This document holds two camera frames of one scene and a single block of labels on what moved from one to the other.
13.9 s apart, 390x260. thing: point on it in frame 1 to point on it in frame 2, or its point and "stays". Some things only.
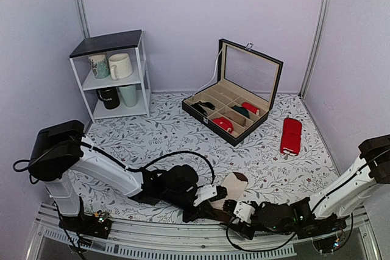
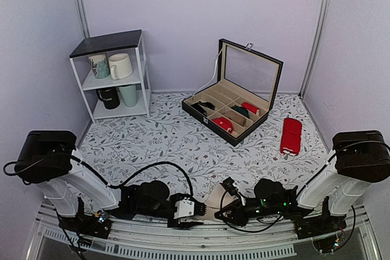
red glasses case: x=291 y=136 stays
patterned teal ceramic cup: x=99 y=63 stays
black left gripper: x=204 y=210 to x=180 y=226
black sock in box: x=207 y=104 stays
